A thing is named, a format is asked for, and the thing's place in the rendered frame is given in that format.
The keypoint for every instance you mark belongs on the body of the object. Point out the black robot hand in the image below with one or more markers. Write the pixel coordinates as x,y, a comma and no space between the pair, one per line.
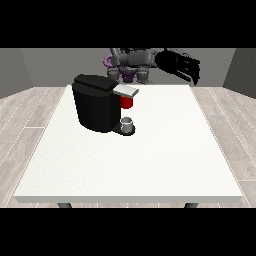
176,65

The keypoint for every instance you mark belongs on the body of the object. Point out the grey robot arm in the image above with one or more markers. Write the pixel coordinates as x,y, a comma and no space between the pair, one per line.
150,59

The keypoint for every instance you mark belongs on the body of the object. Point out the pale grey machine lid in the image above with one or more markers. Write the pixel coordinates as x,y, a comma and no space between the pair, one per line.
126,90

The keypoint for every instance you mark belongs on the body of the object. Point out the red pod holder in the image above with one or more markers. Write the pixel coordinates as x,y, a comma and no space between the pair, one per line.
125,102

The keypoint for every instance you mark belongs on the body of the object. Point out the black coffee machine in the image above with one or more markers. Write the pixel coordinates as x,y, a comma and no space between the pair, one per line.
95,106

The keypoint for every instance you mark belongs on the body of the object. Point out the grey robot trunk purple rings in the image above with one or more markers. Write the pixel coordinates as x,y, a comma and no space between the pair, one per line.
127,75

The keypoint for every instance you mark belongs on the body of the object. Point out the small grey cup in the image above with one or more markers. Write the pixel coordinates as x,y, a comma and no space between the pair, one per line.
126,124

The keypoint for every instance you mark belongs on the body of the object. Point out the dark table leg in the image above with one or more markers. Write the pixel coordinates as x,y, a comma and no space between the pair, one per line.
191,205
64,205

